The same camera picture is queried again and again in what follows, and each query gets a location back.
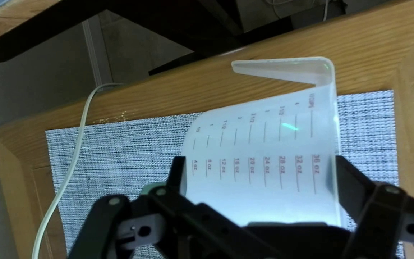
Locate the translucent plastic measuring jar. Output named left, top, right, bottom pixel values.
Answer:
left=180, top=56, right=342, bottom=227

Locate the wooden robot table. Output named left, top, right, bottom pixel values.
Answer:
left=0, top=0, right=60, bottom=50

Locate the grey woven placemat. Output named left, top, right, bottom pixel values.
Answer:
left=45, top=89, right=407, bottom=259

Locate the wooden side table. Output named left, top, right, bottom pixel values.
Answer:
left=0, top=0, right=414, bottom=259

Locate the white iron cord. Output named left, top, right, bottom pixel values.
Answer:
left=30, top=82, right=126, bottom=259

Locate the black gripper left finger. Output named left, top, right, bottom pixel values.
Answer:
left=68, top=155, right=266, bottom=259

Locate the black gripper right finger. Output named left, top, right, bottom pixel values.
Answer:
left=333, top=154, right=414, bottom=259

